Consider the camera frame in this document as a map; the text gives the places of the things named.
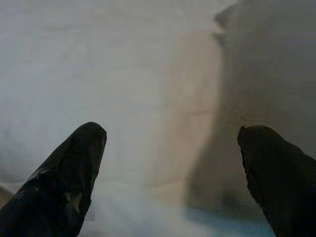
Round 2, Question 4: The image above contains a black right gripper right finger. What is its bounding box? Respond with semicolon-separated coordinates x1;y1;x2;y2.
237;125;316;237

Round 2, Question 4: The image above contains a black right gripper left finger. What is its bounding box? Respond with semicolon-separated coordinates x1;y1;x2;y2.
0;121;108;237

